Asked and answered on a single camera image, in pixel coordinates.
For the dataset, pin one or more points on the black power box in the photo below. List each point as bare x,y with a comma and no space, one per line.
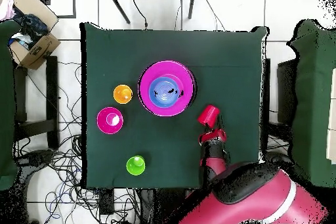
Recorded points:
106,201

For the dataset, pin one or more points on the green cloth covered table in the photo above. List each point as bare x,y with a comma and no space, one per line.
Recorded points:
315,76
6,103

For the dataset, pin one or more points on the black stool frame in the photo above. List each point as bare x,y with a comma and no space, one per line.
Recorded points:
52,90

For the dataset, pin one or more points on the blue bowl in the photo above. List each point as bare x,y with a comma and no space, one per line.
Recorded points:
164,92

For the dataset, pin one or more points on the light green cup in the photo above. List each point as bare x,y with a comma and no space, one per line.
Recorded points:
135,165

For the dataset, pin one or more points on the red cup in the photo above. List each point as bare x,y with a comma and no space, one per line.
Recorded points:
208,115

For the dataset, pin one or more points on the dark blue clothing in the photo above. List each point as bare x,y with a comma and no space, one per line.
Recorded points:
31,27

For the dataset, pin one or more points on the orange cup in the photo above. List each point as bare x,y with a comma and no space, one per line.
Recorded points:
122,94

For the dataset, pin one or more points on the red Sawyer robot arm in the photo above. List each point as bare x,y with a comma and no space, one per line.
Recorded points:
249,197

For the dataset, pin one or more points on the large pink bowl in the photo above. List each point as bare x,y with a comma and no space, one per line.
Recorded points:
147,87

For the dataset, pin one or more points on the dark green tablecloth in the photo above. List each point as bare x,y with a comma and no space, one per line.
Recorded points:
157,42

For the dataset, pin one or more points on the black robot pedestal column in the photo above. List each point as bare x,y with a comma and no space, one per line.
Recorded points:
162,205

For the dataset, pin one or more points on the pink cloth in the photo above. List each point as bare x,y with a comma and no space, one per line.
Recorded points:
6,8

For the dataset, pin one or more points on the cardboard box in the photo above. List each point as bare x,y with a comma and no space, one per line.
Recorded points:
39,50

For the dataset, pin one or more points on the dark grey chair base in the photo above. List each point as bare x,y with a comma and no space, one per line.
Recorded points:
36,157
275,157

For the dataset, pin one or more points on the small magenta bowl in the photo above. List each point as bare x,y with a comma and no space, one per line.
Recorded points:
110,120

